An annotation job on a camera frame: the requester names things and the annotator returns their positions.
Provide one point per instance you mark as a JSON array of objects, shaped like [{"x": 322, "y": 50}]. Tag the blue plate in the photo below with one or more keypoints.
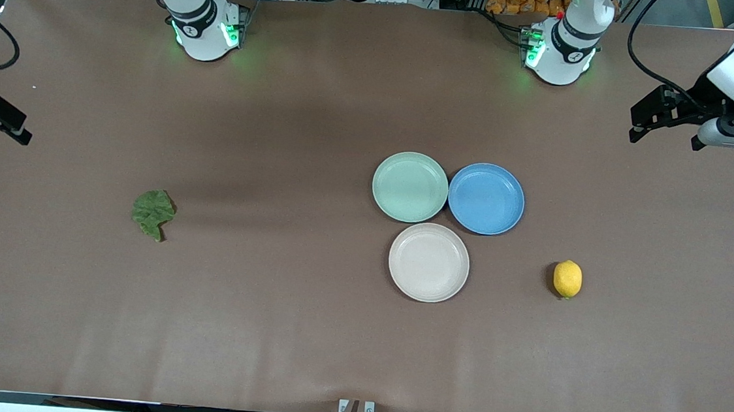
[{"x": 485, "y": 199}]

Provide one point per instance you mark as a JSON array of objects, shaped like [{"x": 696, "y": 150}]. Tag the beige plate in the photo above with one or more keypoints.
[{"x": 428, "y": 262}]

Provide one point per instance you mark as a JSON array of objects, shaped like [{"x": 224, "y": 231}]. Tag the small metal bracket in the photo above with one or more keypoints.
[{"x": 342, "y": 407}]

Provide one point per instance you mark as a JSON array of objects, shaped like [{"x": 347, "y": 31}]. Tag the yellow lemon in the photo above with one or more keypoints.
[{"x": 567, "y": 279}]

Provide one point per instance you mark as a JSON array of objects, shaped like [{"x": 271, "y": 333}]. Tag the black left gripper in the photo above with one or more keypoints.
[{"x": 701, "y": 100}]

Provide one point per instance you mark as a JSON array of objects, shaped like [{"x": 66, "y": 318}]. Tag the green lettuce leaf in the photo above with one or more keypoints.
[{"x": 152, "y": 210}]

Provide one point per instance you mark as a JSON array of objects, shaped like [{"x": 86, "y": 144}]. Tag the light green plate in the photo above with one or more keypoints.
[{"x": 410, "y": 186}]

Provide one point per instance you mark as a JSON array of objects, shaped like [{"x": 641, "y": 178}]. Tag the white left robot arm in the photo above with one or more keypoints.
[{"x": 566, "y": 51}]

